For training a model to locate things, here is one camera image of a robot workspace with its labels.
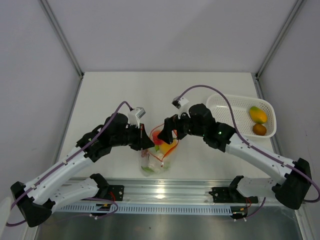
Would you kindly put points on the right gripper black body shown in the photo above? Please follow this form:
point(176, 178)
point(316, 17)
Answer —
point(184, 126)

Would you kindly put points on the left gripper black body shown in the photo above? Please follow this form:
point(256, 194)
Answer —
point(133, 137)

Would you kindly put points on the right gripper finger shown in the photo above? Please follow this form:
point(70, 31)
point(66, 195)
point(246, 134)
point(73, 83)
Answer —
point(171, 122)
point(166, 135)

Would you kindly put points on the peach orange red fruit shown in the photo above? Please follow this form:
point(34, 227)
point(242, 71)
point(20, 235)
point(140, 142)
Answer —
point(156, 139)

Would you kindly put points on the red grape bunch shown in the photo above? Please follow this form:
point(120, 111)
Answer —
point(145, 154)

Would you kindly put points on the clear zip bag orange zipper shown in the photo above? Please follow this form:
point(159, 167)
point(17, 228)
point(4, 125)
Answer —
point(158, 156)

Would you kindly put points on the white cauliflower green leaves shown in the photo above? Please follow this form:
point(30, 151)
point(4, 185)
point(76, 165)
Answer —
point(154, 167)

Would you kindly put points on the mango yellow green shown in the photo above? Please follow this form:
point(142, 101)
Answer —
point(258, 115)

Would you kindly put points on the round orange brown fruit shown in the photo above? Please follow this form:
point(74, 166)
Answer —
point(259, 129)

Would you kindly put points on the yellow orange fruit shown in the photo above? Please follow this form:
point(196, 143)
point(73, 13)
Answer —
point(164, 147)

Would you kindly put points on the green apple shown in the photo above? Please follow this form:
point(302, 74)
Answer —
point(157, 148)

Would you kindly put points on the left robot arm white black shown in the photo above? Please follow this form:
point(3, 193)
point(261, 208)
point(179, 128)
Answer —
point(39, 198)

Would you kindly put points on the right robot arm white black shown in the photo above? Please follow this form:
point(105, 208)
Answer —
point(288, 181)

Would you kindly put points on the white perforated plastic basket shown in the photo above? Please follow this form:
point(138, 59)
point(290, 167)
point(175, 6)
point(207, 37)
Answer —
point(240, 107)

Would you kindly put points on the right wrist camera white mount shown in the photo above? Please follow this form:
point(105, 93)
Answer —
point(182, 104)

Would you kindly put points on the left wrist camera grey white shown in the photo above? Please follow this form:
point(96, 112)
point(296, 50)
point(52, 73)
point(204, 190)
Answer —
point(135, 115)

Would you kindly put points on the aluminium mounting rail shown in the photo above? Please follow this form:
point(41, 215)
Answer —
point(167, 191)

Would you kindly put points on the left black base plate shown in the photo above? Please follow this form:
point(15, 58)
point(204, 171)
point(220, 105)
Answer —
point(113, 193)

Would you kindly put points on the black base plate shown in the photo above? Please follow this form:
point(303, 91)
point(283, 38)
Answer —
point(228, 195)
point(113, 193)

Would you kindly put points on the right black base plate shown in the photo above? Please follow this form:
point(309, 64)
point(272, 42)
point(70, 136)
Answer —
point(228, 195)

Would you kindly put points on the slotted white cable duct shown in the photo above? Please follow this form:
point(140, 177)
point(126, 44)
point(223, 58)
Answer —
point(130, 208)

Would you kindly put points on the left aluminium frame post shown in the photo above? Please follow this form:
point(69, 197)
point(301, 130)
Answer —
point(56, 27)

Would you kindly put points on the aluminium frame post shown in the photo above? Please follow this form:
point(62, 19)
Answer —
point(56, 27)
point(281, 35)

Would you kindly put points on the right aluminium frame post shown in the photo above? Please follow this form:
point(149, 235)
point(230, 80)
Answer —
point(281, 35)

